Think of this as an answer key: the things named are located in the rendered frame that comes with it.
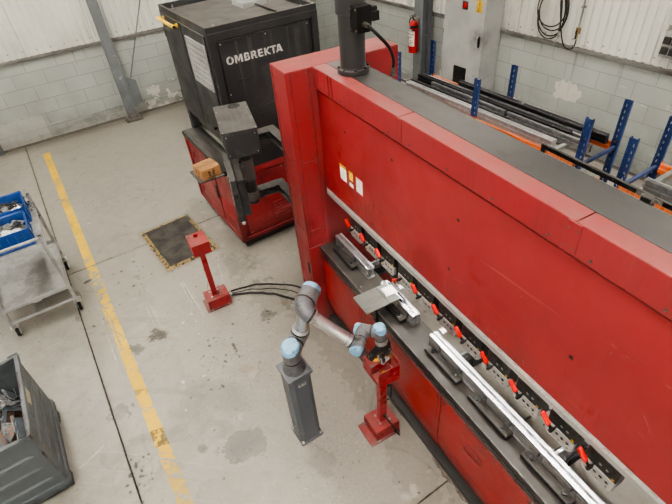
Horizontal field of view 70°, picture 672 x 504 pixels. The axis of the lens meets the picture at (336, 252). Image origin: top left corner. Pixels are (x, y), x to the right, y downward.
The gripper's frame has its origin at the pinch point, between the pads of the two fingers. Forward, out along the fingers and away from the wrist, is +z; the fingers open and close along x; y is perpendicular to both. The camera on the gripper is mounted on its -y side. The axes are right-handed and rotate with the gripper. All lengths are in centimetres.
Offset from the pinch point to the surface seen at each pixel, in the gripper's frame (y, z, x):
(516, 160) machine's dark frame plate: 56, -142, -38
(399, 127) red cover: 41, -138, 25
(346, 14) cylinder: 54, -176, 91
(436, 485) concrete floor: 3, 84, -50
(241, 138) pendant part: -12, -106, 138
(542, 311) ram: 39, -94, -76
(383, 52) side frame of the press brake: 95, -136, 122
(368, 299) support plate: 16.2, -14.9, 38.3
